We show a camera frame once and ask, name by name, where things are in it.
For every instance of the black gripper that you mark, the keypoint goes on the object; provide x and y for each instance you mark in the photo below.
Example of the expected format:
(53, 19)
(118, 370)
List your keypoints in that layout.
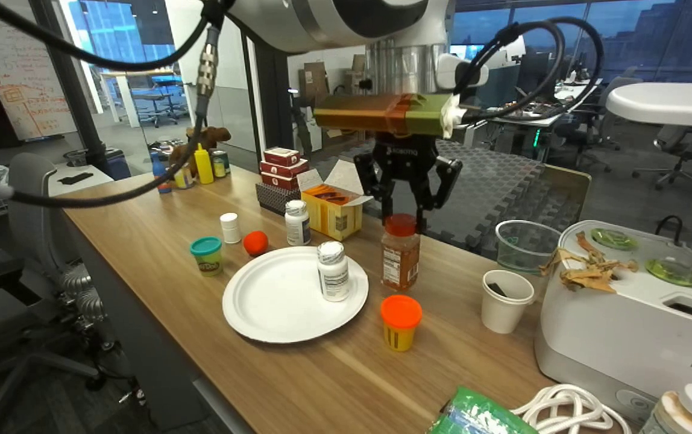
(406, 159)

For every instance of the orange-lid spice bottle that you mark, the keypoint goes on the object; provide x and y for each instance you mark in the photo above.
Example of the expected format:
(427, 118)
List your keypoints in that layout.
(399, 252)

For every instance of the white blue-label pill bottle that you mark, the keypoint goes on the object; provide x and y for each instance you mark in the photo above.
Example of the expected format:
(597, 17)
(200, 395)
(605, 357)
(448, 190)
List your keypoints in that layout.
(333, 273)

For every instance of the small plain white bottle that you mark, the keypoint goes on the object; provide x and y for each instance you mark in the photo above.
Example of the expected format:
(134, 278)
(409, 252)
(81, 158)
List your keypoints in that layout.
(230, 228)

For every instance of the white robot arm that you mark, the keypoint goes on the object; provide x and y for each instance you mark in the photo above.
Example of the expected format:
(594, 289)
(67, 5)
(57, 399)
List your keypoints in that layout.
(403, 38)

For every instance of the white paper plate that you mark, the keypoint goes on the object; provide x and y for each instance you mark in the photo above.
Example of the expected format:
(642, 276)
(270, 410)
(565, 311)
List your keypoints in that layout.
(278, 296)

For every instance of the yellow mustard bottle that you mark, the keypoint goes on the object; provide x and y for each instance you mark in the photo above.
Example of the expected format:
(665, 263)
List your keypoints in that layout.
(204, 165)

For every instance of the open yellow cardboard box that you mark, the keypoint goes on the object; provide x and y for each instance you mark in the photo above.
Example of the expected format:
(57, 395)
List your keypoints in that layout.
(333, 200)

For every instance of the lower red box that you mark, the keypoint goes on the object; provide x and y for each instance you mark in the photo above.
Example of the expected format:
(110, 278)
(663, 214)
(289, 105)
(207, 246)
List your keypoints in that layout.
(280, 182)

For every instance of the clear plastic cup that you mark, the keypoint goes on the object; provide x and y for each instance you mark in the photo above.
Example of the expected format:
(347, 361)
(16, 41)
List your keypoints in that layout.
(524, 244)

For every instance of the top red box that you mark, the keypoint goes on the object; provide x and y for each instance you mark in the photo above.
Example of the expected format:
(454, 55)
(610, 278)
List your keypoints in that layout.
(280, 155)

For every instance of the white paper cup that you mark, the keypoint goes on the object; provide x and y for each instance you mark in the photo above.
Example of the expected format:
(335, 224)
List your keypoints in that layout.
(504, 296)

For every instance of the red toy strawberry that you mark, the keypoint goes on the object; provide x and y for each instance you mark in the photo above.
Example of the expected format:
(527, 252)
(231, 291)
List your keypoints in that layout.
(257, 244)

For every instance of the teal-lid green dough tub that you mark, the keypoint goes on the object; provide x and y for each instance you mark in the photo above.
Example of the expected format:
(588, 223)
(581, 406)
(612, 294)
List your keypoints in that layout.
(207, 254)

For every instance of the green teal snack packet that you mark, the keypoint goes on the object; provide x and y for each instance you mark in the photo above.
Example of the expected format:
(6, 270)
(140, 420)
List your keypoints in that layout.
(474, 413)

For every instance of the white appliance with lid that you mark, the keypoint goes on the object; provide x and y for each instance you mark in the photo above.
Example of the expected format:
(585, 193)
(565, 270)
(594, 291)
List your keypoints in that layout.
(618, 316)

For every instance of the white-lid jar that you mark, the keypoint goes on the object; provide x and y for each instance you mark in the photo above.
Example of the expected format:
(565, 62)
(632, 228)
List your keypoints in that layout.
(670, 413)

